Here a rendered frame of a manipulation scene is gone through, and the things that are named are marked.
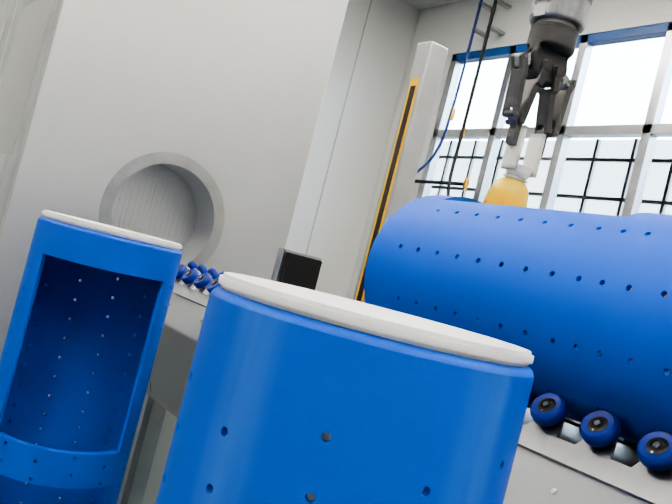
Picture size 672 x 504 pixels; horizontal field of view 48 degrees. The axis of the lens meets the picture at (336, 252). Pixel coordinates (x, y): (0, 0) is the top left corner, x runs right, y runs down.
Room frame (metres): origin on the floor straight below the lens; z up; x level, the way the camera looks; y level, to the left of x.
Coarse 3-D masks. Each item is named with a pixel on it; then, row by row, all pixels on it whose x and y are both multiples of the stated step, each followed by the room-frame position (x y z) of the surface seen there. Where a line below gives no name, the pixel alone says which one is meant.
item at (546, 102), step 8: (560, 72) 1.18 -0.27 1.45; (552, 80) 1.18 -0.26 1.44; (544, 88) 1.21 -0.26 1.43; (552, 88) 1.18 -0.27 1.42; (544, 96) 1.19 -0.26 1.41; (552, 96) 1.19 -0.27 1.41; (544, 104) 1.19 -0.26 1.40; (552, 104) 1.19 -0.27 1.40; (544, 112) 1.19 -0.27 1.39; (552, 112) 1.19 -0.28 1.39; (536, 120) 1.21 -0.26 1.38; (544, 120) 1.19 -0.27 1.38; (552, 120) 1.19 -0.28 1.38; (536, 128) 1.21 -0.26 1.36; (544, 128) 1.19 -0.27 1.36; (552, 136) 1.19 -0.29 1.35
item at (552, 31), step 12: (540, 24) 1.16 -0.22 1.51; (552, 24) 1.15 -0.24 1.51; (564, 24) 1.15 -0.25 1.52; (528, 36) 1.19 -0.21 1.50; (540, 36) 1.16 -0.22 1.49; (552, 36) 1.15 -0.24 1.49; (564, 36) 1.15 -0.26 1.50; (576, 36) 1.16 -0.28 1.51; (528, 48) 1.19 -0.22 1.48; (540, 48) 1.16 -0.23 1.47; (552, 48) 1.17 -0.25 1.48; (564, 48) 1.16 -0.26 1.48; (540, 60) 1.16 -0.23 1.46; (552, 60) 1.18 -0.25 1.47; (564, 60) 1.19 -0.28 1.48; (528, 72) 1.17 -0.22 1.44; (552, 72) 1.18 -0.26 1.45; (564, 72) 1.19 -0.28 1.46
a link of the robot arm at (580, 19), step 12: (540, 0) 1.17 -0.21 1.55; (552, 0) 1.15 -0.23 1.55; (564, 0) 1.14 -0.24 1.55; (576, 0) 1.14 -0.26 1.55; (588, 0) 1.15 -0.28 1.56; (540, 12) 1.16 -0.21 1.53; (552, 12) 1.15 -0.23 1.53; (564, 12) 1.14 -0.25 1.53; (576, 12) 1.14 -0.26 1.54; (588, 12) 1.16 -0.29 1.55; (576, 24) 1.16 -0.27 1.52
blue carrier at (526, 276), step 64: (384, 256) 1.19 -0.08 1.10; (448, 256) 1.07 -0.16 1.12; (512, 256) 0.98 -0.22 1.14; (576, 256) 0.91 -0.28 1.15; (640, 256) 0.84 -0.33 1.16; (448, 320) 1.06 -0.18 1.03; (512, 320) 0.96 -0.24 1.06; (576, 320) 0.87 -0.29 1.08; (640, 320) 0.81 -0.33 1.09; (576, 384) 0.89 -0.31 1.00; (640, 384) 0.81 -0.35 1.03
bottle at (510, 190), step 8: (512, 176) 1.17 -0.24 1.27; (496, 184) 1.18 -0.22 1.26; (504, 184) 1.17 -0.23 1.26; (512, 184) 1.16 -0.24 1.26; (520, 184) 1.17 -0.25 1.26; (488, 192) 1.19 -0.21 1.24; (496, 192) 1.17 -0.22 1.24; (504, 192) 1.16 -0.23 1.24; (512, 192) 1.16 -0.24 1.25; (520, 192) 1.16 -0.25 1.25; (488, 200) 1.18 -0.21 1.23; (496, 200) 1.17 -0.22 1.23; (504, 200) 1.16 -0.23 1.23; (512, 200) 1.16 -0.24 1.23; (520, 200) 1.16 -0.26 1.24
